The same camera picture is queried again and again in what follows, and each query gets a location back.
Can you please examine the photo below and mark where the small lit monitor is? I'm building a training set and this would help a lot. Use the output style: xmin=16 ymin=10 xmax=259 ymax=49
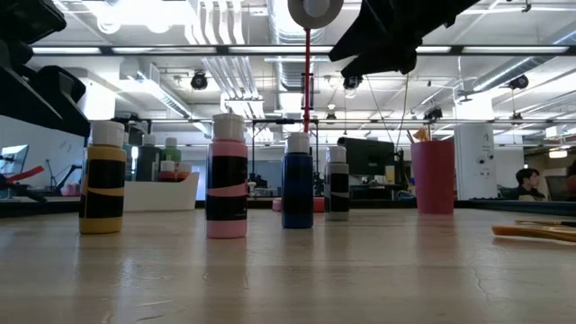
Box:
xmin=0 ymin=143 xmax=31 ymax=176

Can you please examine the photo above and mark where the orange-handled paintbrush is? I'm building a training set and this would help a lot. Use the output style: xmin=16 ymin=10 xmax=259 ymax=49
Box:
xmin=491 ymin=223 xmax=576 ymax=245

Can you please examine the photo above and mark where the orange small paint bottle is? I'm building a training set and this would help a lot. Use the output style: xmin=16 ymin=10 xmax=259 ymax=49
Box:
xmin=175 ymin=162 xmax=194 ymax=183

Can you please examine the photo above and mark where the red desk lamp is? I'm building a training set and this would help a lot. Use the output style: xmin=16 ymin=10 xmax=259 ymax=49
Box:
xmin=272 ymin=0 xmax=346 ymax=213

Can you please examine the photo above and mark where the black computer monitor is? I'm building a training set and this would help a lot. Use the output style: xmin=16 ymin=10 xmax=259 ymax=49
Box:
xmin=337 ymin=137 xmax=397 ymax=176

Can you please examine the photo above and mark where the green large paint bottle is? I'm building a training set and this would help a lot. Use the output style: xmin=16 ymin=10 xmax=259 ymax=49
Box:
xmin=160 ymin=137 xmax=183 ymax=164

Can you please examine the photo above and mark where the black overhead crossbar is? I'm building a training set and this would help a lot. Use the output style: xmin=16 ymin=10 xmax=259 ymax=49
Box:
xmin=26 ymin=43 xmax=576 ymax=57

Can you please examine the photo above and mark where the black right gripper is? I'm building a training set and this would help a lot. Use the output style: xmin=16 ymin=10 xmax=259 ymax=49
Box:
xmin=328 ymin=0 xmax=481 ymax=79

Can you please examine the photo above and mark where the grey small paint bottle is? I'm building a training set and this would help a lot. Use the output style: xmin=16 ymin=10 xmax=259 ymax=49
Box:
xmin=323 ymin=144 xmax=351 ymax=221

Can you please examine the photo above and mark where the blue small paint bottle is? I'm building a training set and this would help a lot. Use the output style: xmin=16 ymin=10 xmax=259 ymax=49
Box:
xmin=281 ymin=131 xmax=315 ymax=230

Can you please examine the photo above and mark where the white plastic bin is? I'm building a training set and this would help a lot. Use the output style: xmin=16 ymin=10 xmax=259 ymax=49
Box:
xmin=123 ymin=171 xmax=201 ymax=212

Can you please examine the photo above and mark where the person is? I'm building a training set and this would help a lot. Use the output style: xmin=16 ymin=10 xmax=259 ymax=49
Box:
xmin=565 ymin=161 xmax=576 ymax=199
xmin=503 ymin=167 xmax=548 ymax=202

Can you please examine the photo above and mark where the magenta small paint bottle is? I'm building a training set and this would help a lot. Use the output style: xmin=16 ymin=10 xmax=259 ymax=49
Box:
xmin=157 ymin=160 xmax=177 ymax=183

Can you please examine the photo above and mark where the yellow small paint bottle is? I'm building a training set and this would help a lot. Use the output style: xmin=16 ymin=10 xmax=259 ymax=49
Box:
xmin=78 ymin=120 xmax=128 ymax=235

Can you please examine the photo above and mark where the pink small paint bottle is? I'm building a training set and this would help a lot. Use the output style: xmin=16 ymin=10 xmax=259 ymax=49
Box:
xmin=205 ymin=112 xmax=249 ymax=239

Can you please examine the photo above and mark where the red plastic cup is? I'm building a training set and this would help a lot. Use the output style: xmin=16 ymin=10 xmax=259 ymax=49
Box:
xmin=409 ymin=139 xmax=455 ymax=215

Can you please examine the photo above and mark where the white round column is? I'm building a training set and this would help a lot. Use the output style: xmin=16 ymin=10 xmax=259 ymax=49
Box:
xmin=454 ymin=123 xmax=496 ymax=201

